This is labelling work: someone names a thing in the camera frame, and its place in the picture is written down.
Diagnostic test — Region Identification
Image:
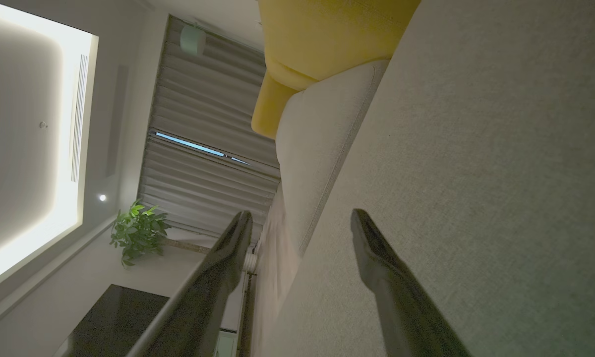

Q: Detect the mint green floor lamp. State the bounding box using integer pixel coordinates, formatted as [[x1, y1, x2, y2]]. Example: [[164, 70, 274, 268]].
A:
[[180, 24, 207, 56]]

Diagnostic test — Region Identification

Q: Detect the white ceiling air vent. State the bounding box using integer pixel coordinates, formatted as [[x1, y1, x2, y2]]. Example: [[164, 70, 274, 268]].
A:
[[71, 54, 88, 183]]

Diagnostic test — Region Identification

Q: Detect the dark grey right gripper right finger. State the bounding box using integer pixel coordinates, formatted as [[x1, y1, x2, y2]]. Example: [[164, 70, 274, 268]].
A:
[[351, 209, 472, 357]]

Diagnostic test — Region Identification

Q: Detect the window glass strip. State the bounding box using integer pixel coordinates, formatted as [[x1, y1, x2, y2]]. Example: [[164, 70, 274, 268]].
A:
[[155, 131, 251, 166]]

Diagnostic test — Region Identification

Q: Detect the yellow sofa armrest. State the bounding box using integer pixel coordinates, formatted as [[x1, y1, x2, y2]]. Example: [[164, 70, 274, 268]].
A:
[[251, 69, 318, 139]]

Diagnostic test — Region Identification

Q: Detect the green potted houseplant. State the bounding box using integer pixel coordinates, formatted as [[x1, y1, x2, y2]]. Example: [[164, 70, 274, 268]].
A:
[[110, 199, 219, 268]]

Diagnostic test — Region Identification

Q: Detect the grey pleated curtain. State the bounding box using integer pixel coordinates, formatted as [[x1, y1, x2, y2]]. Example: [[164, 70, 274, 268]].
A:
[[138, 138, 281, 243], [149, 15, 279, 164]]

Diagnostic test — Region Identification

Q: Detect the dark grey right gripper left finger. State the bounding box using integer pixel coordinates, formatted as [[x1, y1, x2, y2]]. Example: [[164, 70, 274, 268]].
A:
[[126, 211, 253, 357]]

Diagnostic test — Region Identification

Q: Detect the narrow yellow sofa backrest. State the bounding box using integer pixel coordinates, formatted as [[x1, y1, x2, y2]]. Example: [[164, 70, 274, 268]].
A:
[[257, 0, 422, 82]]

